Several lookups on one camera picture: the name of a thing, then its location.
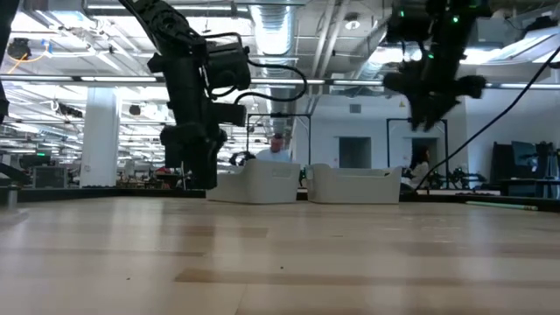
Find black frame cable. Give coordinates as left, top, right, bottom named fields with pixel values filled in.
left=414, top=43, right=560, bottom=193

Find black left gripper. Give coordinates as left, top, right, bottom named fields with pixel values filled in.
left=159, top=89, right=229, bottom=192

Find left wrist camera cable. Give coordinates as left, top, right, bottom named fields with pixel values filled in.
left=209, top=31, right=308, bottom=106

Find white pillar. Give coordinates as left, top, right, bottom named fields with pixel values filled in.
left=79, top=86, right=123, bottom=188

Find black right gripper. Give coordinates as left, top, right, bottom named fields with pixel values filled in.
left=382, top=60, right=488, bottom=132

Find dark workstation monitors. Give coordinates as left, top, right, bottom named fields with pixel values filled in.
left=490, top=139, right=560, bottom=198

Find person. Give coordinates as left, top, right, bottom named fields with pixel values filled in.
left=401, top=146, right=432, bottom=190
left=255, top=133, right=293, bottom=164

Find black gantry frame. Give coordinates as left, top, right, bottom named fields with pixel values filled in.
left=246, top=112, right=312, bottom=167
left=385, top=116, right=450, bottom=190

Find black aluminium table frame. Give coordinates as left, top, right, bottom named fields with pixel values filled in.
left=0, top=185, right=560, bottom=214

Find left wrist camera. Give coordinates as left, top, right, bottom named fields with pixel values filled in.
left=213, top=101, right=249, bottom=129

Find long light bar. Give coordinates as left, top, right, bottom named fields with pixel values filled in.
left=0, top=73, right=560, bottom=90

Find silver ventilation duct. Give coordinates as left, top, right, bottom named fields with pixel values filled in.
left=249, top=3, right=299, bottom=137

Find green pencil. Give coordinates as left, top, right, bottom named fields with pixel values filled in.
left=465, top=199, right=540, bottom=213

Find clear plastic bin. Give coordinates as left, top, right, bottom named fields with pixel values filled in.
left=305, top=163, right=403, bottom=206
left=205, top=158, right=302, bottom=206

